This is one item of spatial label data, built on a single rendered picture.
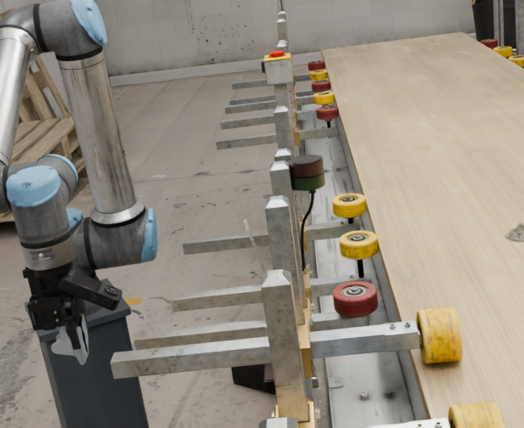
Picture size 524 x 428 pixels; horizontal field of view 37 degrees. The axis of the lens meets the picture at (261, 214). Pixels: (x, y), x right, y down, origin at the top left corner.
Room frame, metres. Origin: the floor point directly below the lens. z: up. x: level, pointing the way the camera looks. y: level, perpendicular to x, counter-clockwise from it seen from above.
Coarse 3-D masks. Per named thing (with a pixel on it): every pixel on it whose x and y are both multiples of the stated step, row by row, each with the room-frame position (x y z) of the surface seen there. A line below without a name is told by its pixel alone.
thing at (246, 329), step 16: (256, 320) 1.32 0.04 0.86; (320, 320) 1.28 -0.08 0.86; (336, 320) 1.28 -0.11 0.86; (352, 320) 1.28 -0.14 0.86; (368, 320) 1.27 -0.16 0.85; (144, 336) 1.32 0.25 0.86; (160, 336) 1.31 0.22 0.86; (176, 336) 1.30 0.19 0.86; (192, 336) 1.30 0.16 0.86; (208, 336) 1.30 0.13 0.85; (224, 336) 1.30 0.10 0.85; (240, 336) 1.29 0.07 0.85; (256, 336) 1.29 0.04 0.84
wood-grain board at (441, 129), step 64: (384, 64) 3.52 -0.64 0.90; (448, 64) 3.31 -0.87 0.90; (512, 64) 3.13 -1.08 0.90; (384, 128) 2.41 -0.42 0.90; (448, 128) 2.31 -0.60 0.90; (512, 128) 2.21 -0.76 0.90; (384, 192) 1.82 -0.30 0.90; (448, 192) 1.75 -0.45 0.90; (512, 192) 1.69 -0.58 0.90; (384, 256) 1.43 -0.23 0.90; (448, 256) 1.39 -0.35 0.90; (512, 256) 1.35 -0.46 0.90; (512, 320) 1.12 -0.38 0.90; (448, 384) 0.96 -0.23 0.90; (512, 384) 0.94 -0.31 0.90
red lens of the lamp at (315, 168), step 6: (318, 162) 1.32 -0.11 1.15; (294, 168) 1.32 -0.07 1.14; (300, 168) 1.31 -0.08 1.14; (306, 168) 1.31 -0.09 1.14; (312, 168) 1.31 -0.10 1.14; (318, 168) 1.31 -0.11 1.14; (294, 174) 1.32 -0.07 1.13; (300, 174) 1.31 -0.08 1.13; (306, 174) 1.31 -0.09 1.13; (312, 174) 1.31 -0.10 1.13
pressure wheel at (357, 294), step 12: (336, 288) 1.31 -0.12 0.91; (348, 288) 1.31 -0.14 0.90; (360, 288) 1.30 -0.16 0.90; (372, 288) 1.29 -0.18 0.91; (336, 300) 1.27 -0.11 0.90; (348, 300) 1.26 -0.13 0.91; (360, 300) 1.25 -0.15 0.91; (372, 300) 1.26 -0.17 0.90; (336, 312) 1.28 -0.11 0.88; (348, 312) 1.26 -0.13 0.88; (360, 312) 1.25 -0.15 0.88; (372, 312) 1.26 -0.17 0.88
